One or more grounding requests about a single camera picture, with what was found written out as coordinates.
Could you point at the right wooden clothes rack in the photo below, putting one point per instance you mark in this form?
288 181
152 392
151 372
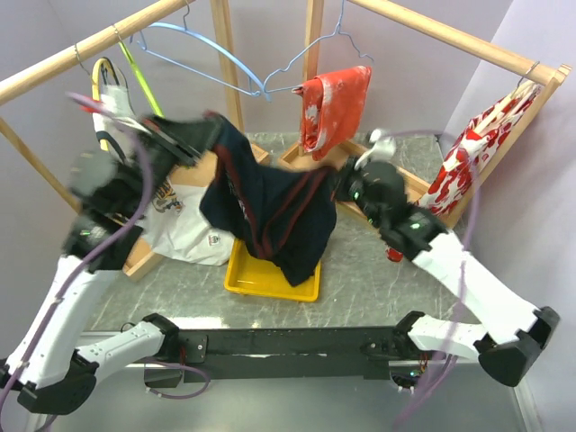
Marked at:
549 78

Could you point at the navy maroon-trimmed tank top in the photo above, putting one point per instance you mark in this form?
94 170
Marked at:
284 217

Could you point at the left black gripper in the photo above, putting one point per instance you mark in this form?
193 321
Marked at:
190 139

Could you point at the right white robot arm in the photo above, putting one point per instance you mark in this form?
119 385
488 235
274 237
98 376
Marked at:
510 334

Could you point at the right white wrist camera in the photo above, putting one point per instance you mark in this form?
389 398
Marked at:
382 147

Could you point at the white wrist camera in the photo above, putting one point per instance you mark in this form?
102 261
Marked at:
92 106
382 147

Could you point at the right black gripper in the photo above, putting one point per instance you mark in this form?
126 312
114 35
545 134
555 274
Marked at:
346 174

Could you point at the orange white tie-dye garment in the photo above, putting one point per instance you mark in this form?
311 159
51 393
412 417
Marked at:
332 107

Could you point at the left wooden clothes rack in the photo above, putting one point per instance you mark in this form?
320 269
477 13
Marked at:
142 260

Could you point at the red floral white garment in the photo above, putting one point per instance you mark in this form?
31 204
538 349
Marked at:
470 160

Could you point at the light blue plastic hanger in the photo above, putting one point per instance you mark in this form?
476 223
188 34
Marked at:
181 46

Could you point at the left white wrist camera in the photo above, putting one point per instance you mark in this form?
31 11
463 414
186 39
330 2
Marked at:
92 106

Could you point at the yellow plastic hanger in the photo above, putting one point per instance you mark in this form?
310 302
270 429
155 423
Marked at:
99 71

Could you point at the white navy graphic tank top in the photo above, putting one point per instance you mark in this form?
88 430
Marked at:
173 225

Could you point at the yellow plastic tray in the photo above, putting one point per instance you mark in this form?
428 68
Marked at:
248 275

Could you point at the cream plastic hanger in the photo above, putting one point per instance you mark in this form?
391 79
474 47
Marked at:
506 106

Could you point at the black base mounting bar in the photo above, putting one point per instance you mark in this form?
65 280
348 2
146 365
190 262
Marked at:
252 353

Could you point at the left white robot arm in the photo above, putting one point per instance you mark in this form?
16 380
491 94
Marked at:
51 373

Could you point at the green plastic hanger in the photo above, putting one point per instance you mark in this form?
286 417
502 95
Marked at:
143 83

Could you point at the wooden clothes rack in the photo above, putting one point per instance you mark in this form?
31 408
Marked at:
142 260
549 78

